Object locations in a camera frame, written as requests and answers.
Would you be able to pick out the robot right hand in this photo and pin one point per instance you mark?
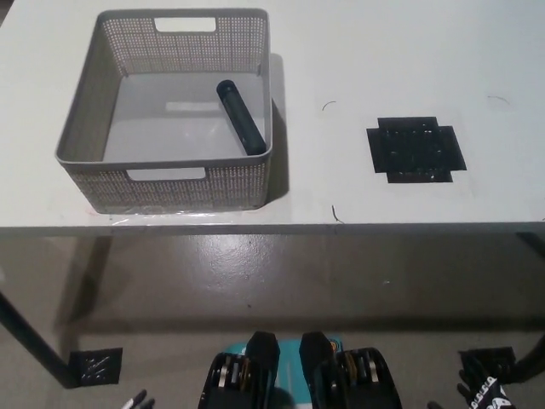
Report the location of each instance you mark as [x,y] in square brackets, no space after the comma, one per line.
[489,389]

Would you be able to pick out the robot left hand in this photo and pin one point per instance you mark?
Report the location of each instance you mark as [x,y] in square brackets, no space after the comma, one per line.
[142,402]

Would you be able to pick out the black table leg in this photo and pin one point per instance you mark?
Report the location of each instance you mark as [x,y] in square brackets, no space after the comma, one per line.
[34,341]
[530,353]

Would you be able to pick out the black teal robot body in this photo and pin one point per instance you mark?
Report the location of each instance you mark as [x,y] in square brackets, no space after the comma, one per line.
[298,379]

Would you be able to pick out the clear tape strip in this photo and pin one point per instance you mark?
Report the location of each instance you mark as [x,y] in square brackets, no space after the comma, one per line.
[179,215]

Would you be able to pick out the black tape pad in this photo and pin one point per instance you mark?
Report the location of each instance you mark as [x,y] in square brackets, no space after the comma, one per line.
[417,149]

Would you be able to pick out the grey perforated plastic basket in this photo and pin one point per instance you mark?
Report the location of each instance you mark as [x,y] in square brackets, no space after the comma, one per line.
[170,128]

